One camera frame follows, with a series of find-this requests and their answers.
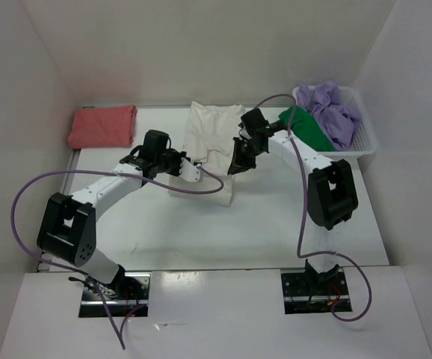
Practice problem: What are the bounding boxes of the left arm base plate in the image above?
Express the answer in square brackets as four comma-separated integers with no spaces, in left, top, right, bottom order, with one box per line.
[68,272,151,319]

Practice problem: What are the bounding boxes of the white plastic basket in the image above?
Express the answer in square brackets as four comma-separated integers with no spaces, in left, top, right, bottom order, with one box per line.
[292,84,378,162]

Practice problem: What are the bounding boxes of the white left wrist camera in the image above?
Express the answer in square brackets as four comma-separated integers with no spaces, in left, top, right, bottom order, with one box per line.
[179,158,203,182]

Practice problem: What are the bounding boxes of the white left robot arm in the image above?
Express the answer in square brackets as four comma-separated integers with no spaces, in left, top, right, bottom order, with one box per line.
[37,129,191,299]

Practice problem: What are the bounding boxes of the red t shirt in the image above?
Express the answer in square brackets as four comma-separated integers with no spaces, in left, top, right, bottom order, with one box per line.
[67,105,138,150]

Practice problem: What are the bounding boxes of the cream white t shirt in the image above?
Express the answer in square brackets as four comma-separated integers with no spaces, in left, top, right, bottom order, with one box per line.
[168,102,246,207]

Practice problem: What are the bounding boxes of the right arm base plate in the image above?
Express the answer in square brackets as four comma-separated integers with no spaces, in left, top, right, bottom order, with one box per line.
[280,269,352,315]

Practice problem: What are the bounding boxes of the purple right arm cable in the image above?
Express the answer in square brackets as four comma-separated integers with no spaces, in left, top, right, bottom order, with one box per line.
[255,93,373,323]

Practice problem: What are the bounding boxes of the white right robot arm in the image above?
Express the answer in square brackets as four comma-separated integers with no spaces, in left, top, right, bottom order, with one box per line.
[227,108,359,294]

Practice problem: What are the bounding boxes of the purple t shirt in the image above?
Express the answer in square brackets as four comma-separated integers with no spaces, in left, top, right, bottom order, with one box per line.
[292,80,362,151]

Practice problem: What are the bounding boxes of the green t shirt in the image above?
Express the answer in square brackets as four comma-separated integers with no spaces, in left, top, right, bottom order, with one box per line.
[291,107,336,152]

